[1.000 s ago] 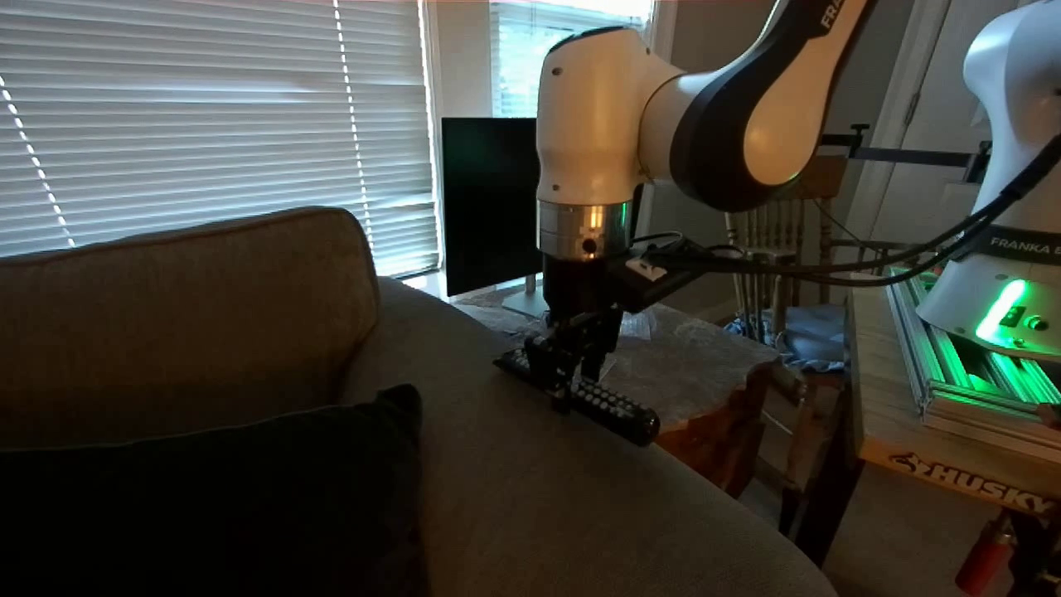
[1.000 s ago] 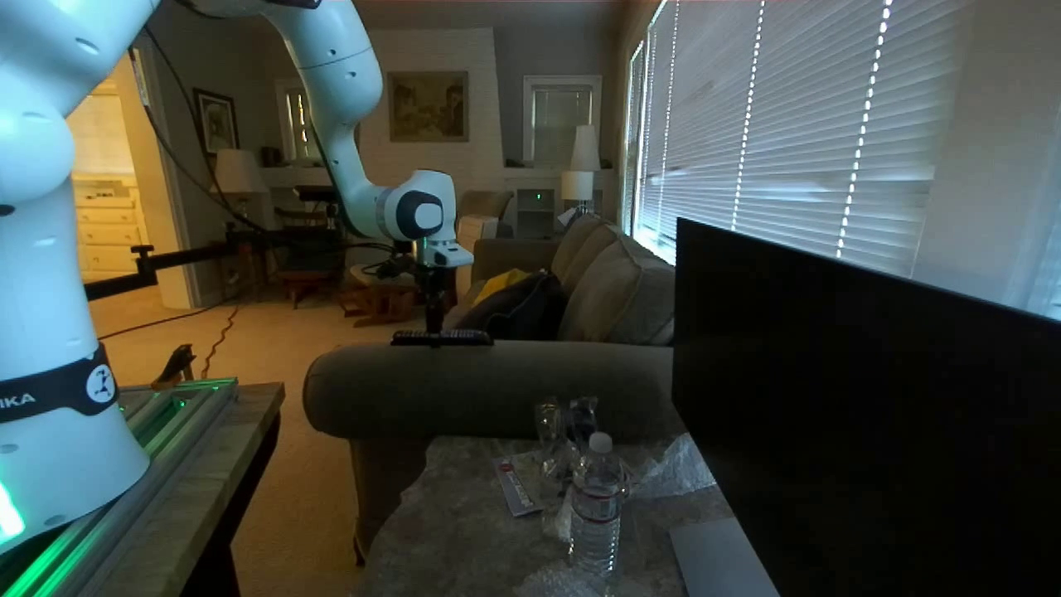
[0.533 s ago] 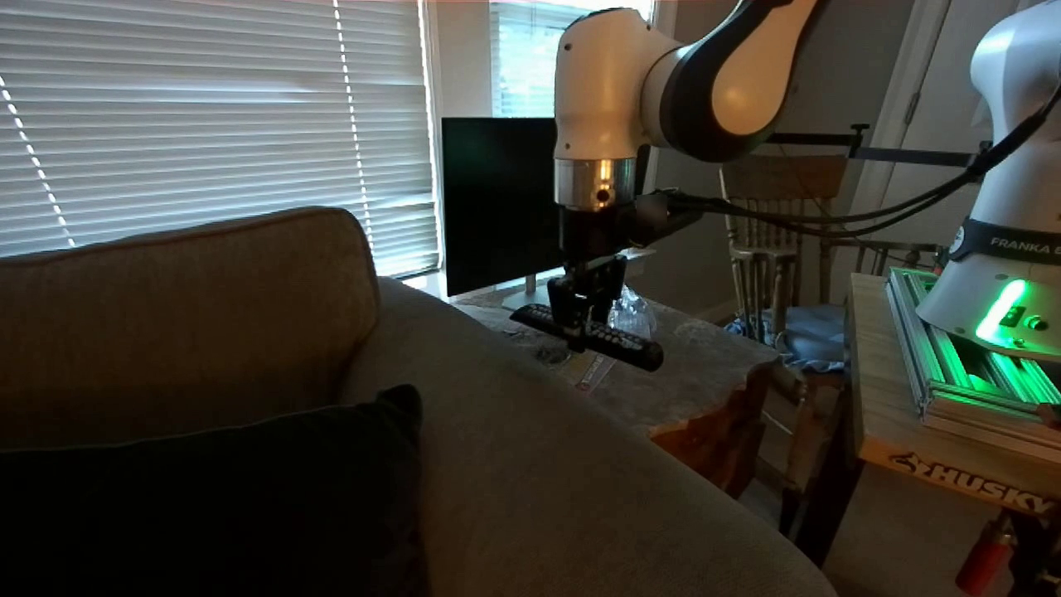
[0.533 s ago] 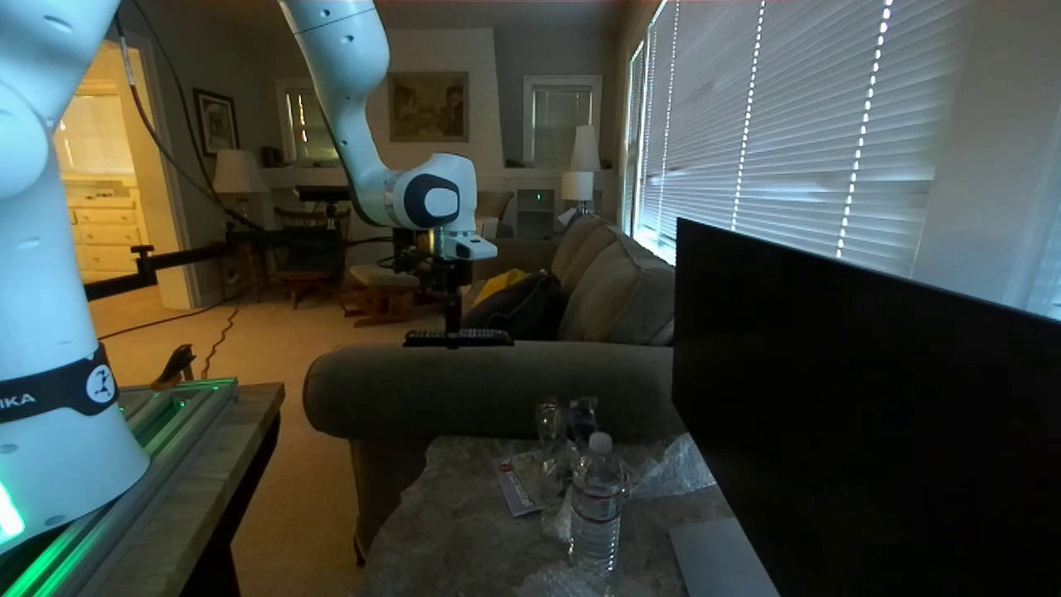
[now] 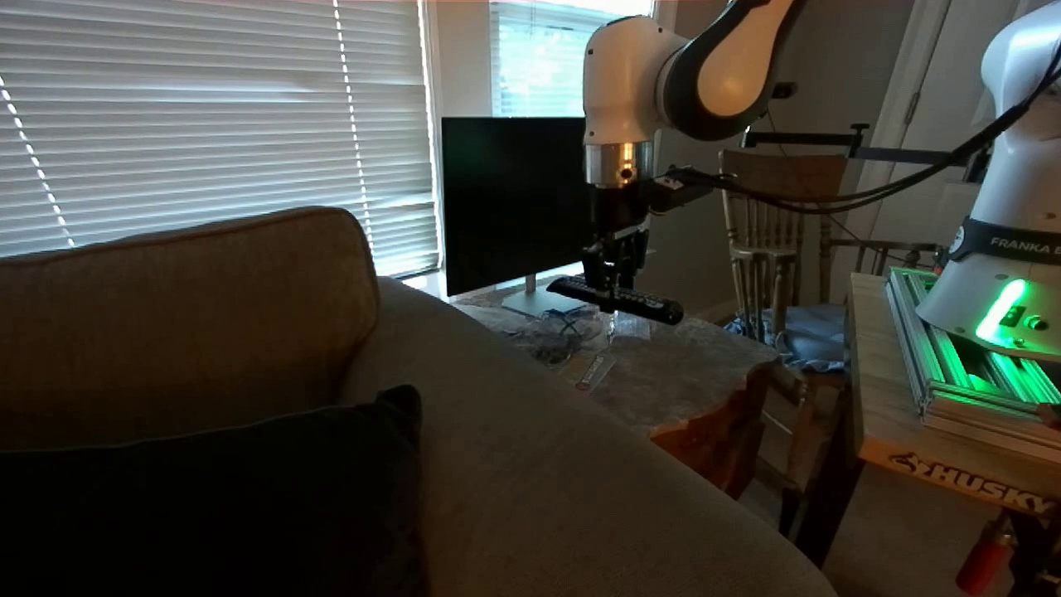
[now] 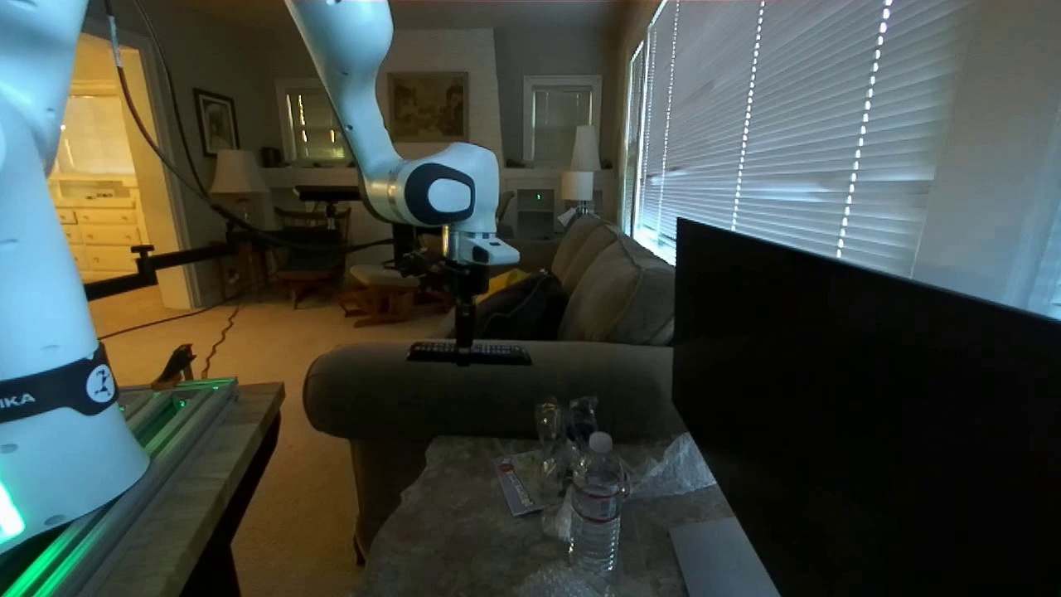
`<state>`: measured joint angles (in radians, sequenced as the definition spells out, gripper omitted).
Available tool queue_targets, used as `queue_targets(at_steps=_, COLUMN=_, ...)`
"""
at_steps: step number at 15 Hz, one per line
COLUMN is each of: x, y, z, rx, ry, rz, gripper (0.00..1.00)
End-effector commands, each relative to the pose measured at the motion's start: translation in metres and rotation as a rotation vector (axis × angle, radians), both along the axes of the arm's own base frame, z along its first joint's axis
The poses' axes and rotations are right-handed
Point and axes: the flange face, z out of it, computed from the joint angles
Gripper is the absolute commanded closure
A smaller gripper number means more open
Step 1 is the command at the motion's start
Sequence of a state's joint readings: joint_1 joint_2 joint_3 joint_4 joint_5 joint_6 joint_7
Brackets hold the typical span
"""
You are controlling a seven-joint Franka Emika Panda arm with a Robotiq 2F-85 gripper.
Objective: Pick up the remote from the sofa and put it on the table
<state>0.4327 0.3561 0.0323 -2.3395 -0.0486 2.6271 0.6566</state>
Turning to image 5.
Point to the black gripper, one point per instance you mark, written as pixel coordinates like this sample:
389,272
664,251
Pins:
617,216

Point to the narrow white window blind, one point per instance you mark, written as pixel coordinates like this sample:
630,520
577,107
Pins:
542,61

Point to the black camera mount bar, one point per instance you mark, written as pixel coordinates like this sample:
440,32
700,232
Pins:
806,136

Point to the clear plastic zip bag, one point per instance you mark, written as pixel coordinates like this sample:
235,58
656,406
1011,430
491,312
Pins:
614,349

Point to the wide white window blind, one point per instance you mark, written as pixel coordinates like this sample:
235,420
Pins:
200,111

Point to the black flat screen monitor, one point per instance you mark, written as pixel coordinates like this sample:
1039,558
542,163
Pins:
507,201

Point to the blue crumpled cloth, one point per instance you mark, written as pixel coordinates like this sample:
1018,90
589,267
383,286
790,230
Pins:
815,337

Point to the wooden Husky workbench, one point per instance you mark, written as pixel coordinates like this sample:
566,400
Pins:
948,452

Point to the green lit aluminium frame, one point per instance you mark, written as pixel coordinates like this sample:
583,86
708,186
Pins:
979,368

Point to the wooden spindle chair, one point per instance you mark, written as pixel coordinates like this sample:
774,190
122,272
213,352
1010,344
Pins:
774,219

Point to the dark throw cushion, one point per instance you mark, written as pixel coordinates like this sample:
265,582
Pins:
220,510

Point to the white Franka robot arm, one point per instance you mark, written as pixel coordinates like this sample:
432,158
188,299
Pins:
630,77

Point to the grey fabric sofa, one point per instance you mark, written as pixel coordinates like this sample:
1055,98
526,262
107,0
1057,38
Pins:
531,466

